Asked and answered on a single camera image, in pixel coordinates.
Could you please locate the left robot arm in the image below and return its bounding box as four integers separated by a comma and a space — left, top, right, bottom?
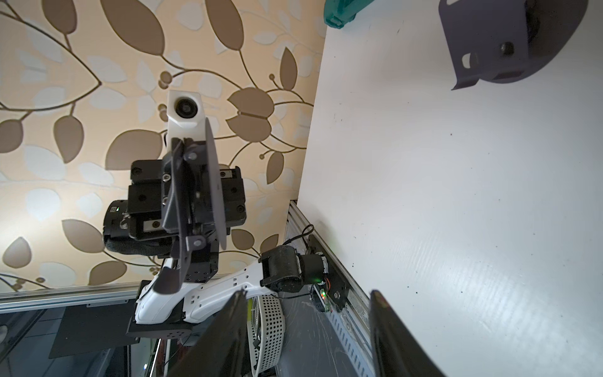
103, 167, 335, 339

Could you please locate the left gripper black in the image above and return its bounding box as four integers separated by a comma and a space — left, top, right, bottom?
127, 159, 247, 242

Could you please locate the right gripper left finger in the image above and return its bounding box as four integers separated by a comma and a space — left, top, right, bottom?
169, 290, 247, 377

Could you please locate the aluminium front rail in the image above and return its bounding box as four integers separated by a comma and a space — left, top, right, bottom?
276, 230, 375, 376

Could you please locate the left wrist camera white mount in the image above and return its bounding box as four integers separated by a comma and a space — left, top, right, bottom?
166, 90, 206, 142

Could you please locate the green plastic tool case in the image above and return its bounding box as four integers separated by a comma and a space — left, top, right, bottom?
323, 0, 373, 29

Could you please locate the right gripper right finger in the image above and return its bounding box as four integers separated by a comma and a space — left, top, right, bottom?
369, 290, 444, 377

